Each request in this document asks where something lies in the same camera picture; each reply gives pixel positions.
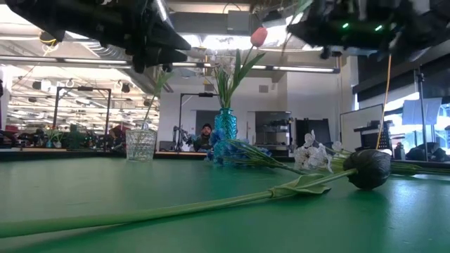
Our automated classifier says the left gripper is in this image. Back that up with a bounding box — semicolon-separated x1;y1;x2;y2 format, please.
100;0;192;74

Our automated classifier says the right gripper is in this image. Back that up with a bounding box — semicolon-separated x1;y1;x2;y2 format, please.
286;0;401;60

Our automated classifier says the black artificial tulip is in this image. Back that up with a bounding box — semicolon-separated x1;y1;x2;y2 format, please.
140;62;176;130
0;149;392;240

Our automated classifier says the teal textured glass vase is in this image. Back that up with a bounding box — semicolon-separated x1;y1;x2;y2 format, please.
213;108;238;163

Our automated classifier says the blue artificial flower bunch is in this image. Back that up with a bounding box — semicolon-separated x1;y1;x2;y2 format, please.
205;128;307;176

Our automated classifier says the clear cut-glass vase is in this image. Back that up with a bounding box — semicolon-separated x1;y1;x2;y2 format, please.
125;121;158;162

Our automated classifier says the long ceiling light strip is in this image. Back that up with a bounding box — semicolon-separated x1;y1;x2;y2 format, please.
0;56;341;74

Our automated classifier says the grey ceiling unit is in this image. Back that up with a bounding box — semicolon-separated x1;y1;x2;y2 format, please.
227;10;252;33

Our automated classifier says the grey door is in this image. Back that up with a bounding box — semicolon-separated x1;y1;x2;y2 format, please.
195;110;222;141

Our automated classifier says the person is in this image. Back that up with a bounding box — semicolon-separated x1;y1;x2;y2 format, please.
192;122;216;153

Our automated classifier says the white diffuser panel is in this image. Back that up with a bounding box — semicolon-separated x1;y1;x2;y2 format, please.
401;97;443;127

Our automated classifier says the white board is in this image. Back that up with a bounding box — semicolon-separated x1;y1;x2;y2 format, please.
340;103;385;153

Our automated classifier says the black upright panel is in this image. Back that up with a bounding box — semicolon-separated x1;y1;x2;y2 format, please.
294;118;332;147

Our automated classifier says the black equipment cart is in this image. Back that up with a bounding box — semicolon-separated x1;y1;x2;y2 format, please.
353;120;395;152

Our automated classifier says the black tripod stand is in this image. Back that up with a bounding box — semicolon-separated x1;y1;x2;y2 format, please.
413;68;429;162

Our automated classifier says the dark shelving cabinet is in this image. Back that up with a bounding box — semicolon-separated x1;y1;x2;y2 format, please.
255;110;293;157

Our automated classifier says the green table mat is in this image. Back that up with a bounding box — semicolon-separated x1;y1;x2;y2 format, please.
0;157;450;253

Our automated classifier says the small potted plant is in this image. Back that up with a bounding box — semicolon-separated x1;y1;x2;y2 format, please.
44;129;65;149

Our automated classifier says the black gantry frame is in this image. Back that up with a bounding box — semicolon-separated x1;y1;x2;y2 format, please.
178;92;232;153
52;86;113;138

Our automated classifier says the round silver ventilation duct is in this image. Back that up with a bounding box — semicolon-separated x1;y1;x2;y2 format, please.
80;38;162;93

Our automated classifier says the yellow hanging cable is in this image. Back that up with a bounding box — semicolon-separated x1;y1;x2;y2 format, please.
375;54;393;150

